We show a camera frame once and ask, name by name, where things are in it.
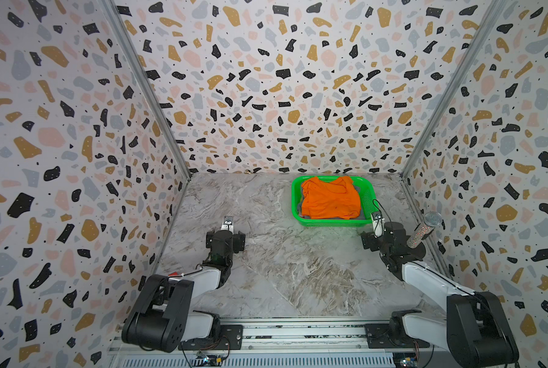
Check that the clear plastic bottle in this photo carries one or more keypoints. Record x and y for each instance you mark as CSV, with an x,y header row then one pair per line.
x,y
429,223

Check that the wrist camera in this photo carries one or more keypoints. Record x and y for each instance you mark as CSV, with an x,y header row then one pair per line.
x,y
378,224
227,224

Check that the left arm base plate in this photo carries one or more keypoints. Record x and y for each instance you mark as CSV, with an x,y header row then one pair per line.
x,y
228,337

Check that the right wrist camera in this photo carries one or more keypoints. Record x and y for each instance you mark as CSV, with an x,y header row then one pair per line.
x,y
378,224

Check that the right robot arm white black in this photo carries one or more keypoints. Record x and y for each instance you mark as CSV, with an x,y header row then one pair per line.
x,y
474,330

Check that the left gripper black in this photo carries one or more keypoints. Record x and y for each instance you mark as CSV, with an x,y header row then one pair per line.
x,y
237,242

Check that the aluminium rail frame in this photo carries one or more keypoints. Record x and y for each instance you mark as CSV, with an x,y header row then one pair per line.
x,y
289,342

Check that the right circuit board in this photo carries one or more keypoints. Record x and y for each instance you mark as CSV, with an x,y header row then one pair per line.
x,y
403,360

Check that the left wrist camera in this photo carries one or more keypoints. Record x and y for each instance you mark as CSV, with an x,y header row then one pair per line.
x,y
227,224

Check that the green plastic basket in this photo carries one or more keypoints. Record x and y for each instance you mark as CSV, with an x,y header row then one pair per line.
x,y
333,201

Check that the orange t-shirt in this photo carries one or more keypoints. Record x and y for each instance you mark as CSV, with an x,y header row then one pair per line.
x,y
331,198

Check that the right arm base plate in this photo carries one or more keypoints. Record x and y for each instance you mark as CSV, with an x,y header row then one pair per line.
x,y
380,336

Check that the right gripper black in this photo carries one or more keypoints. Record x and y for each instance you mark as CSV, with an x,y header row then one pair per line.
x,y
371,241

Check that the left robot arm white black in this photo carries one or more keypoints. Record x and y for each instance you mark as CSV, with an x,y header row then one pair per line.
x,y
162,318

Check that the circuit board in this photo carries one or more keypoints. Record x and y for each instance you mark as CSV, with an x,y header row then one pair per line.
x,y
403,360
203,360

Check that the left circuit board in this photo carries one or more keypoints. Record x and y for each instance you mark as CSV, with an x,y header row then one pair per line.
x,y
203,360

